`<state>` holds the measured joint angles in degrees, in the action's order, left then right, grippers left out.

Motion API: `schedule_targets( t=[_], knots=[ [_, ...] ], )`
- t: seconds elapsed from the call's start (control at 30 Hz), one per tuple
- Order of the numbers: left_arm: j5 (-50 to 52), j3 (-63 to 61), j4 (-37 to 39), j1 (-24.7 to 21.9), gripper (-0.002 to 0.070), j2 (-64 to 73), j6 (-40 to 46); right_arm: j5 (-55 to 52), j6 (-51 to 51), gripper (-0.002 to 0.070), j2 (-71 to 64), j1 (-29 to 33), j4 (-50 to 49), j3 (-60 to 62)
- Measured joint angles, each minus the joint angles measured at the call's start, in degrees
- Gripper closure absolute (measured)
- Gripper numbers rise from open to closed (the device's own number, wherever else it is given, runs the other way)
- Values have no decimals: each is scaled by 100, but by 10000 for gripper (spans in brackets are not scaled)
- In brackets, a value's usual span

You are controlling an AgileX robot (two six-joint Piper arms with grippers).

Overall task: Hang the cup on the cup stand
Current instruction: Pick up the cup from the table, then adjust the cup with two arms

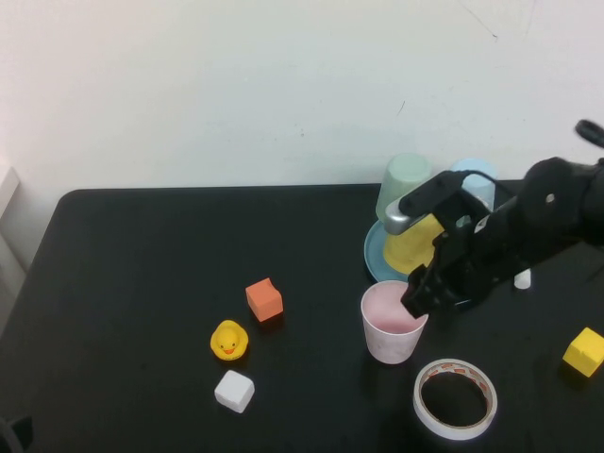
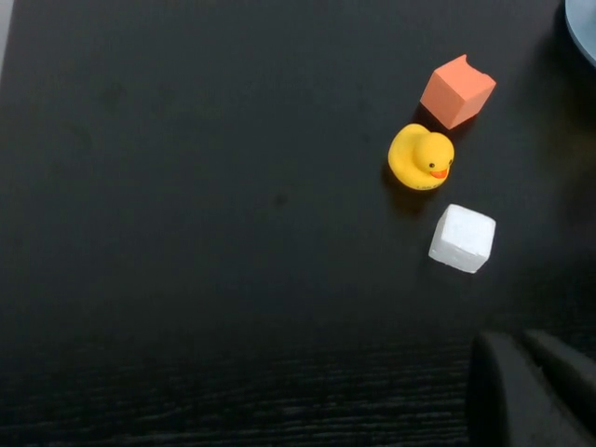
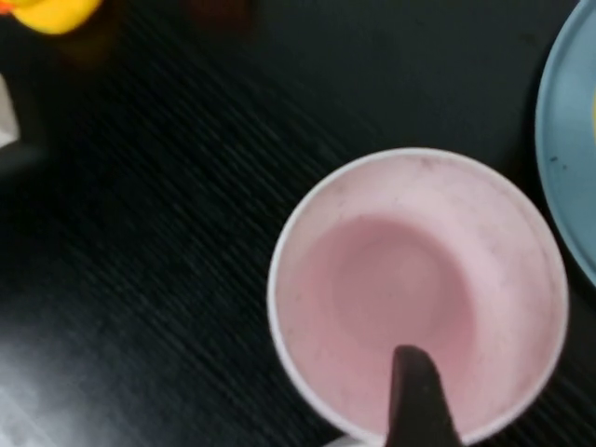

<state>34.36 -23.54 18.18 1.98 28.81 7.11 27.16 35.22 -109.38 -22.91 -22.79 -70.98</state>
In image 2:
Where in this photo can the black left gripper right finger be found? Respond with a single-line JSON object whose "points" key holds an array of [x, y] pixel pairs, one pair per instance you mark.
{"points": [[568, 368]]}

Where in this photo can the orange foam cube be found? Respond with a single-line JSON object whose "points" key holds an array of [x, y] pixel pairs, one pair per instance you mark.
{"points": [[454, 93]]}

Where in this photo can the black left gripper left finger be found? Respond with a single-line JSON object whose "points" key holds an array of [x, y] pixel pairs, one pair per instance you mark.
{"points": [[507, 400]]}

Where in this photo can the blue cup stand with pegs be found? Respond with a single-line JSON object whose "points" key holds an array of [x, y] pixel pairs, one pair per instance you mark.
{"points": [[586, 28]]}

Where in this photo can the white foam cube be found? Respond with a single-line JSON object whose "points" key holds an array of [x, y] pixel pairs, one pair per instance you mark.
{"points": [[462, 238]]}

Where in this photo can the yellow rubber duck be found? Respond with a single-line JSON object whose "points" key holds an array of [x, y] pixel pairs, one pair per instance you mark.
{"points": [[416, 156]]}

